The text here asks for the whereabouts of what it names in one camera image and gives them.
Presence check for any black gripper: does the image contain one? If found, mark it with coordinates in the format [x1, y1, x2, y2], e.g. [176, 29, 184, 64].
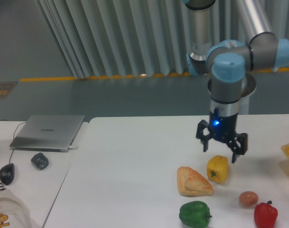
[196, 107, 248, 163]

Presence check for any triangular puff pastry bread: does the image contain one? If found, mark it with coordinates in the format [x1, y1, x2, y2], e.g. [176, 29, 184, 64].
[177, 166, 214, 197]

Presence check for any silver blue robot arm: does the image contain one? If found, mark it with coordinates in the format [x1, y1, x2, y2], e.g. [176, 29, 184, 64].
[184, 0, 289, 161]

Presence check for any person's white sleeve forearm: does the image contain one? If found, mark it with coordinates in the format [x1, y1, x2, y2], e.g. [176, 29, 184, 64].
[0, 183, 32, 228]

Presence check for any yellow bell pepper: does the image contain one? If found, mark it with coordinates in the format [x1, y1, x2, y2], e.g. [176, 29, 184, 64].
[206, 155, 229, 183]

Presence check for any brown egg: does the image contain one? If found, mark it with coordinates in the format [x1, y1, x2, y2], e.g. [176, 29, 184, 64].
[239, 191, 259, 207]

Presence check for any green bell pepper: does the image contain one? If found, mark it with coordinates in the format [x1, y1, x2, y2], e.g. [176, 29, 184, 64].
[179, 201, 212, 228]

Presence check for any red bell pepper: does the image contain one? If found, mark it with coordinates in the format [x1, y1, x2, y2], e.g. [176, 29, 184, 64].
[254, 200, 278, 228]

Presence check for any white pleated curtain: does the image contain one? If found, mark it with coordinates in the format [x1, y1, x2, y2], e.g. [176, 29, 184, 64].
[39, 0, 289, 79]

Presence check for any silver closed laptop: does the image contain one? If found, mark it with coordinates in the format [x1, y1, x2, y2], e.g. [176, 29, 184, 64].
[10, 115, 85, 152]

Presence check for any black power adapter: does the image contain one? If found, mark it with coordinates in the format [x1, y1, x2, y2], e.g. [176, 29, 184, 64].
[31, 152, 49, 170]

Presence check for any black computer mouse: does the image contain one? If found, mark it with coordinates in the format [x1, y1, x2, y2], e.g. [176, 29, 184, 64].
[0, 163, 15, 185]

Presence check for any black mouse cable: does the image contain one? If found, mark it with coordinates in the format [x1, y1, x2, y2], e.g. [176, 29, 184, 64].
[0, 119, 28, 164]

